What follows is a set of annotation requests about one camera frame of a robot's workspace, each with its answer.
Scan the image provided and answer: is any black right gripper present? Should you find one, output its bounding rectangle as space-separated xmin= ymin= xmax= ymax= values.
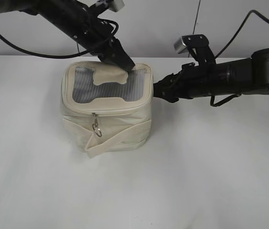
xmin=153 ymin=62 xmax=219 ymax=103

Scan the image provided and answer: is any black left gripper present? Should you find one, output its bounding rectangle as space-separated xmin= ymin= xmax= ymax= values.
xmin=70 ymin=9 xmax=135 ymax=71

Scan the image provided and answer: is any cream fabric zipper bag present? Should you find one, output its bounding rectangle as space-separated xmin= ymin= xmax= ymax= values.
xmin=61 ymin=61 xmax=153 ymax=158

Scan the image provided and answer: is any silver zipper pull ring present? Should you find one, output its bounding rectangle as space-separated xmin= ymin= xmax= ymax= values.
xmin=92 ymin=112 xmax=103 ymax=138

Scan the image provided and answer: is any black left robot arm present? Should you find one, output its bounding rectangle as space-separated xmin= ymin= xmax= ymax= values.
xmin=0 ymin=0 xmax=135 ymax=72

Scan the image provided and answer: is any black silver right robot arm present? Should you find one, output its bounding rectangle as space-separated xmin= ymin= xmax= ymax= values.
xmin=154 ymin=46 xmax=269 ymax=107

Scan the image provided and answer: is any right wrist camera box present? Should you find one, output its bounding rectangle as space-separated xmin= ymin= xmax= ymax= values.
xmin=174 ymin=34 xmax=216 ymax=65

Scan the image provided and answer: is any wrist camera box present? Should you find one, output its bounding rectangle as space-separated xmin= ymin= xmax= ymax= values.
xmin=95 ymin=0 xmax=124 ymax=12
xmin=174 ymin=34 xmax=216 ymax=65

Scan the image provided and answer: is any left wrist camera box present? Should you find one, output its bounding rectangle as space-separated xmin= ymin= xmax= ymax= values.
xmin=95 ymin=0 xmax=124 ymax=12

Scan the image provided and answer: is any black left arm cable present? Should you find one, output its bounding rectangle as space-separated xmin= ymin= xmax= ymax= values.
xmin=0 ymin=14 xmax=120 ymax=59

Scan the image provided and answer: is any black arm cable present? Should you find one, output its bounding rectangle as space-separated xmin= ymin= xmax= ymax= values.
xmin=0 ymin=14 xmax=120 ymax=59
xmin=209 ymin=10 xmax=269 ymax=107

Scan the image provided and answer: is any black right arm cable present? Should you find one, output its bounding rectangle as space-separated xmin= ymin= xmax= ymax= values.
xmin=209 ymin=10 xmax=269 ymax=107

